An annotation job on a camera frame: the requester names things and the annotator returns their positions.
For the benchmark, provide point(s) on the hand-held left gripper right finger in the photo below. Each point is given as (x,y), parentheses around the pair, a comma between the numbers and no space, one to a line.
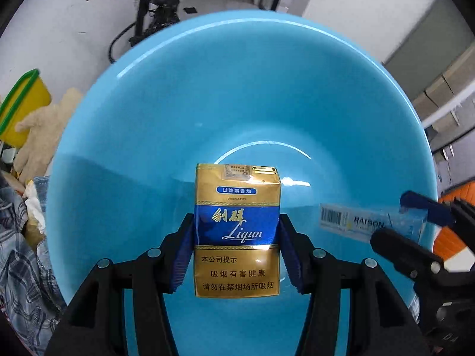
(291,256)

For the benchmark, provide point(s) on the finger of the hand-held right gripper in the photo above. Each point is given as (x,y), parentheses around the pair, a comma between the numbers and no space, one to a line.
(400,248)
(426,207)

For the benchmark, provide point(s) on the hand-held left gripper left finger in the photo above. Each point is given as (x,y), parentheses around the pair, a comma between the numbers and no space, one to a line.
(183,256)

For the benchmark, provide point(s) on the gold and blue cigarette pack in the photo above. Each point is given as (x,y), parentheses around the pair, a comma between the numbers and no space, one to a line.
(237,230)

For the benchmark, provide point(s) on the light blue plastic basin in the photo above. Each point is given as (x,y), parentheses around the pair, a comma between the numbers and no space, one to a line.
(241,100)

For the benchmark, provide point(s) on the yellow container with green rim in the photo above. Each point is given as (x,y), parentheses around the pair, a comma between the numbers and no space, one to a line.
(33,96)

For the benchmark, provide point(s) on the orange bag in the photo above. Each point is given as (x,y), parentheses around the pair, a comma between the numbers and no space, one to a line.
(451,241)

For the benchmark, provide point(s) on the stack of cardboard boxes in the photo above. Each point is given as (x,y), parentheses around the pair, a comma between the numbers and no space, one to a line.
(445,92)

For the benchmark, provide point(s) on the crumpled white tissue paper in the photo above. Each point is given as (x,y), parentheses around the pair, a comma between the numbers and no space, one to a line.
(35,204)

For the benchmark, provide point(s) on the blue plaid shirt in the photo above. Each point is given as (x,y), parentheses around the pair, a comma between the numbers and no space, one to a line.
(26,274)

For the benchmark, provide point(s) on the beige plush glove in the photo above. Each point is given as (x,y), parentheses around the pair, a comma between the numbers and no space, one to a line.
(40,137)

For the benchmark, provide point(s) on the small black flat object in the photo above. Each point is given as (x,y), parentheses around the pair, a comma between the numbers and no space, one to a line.
(190,10)

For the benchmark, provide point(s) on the black bicycle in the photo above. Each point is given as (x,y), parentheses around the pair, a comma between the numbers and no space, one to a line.
(159,3)

